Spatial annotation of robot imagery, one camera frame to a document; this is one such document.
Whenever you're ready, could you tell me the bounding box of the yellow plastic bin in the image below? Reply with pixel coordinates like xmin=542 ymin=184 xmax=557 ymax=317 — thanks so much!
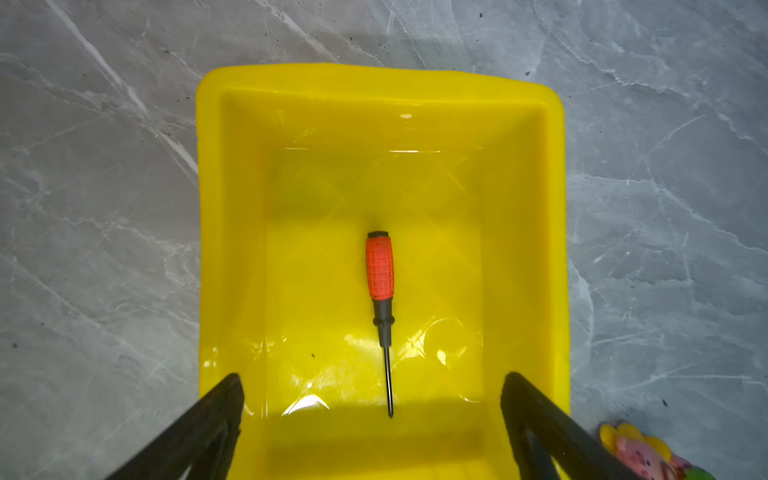
xmin=196 ymin=64 xmax=570 ymax=479

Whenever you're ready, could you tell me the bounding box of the pink pig toy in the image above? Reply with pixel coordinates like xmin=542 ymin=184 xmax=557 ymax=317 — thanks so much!
xmin=599 ymin=423 xmax=715 ymax=480

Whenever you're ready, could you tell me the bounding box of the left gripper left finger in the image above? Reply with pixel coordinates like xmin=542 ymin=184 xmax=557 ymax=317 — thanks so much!
xmin=109 ymin=373 xmax=244 ymax=479

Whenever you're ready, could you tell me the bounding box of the red black screwdriver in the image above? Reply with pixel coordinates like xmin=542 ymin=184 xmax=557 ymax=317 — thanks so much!
xmin=365 ymin=231 xmax=395 ymax=418

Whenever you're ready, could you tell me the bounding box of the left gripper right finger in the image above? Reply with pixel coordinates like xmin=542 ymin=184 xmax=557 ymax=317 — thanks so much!
xmin=500 ymin=372 xmax=638 ymax=480

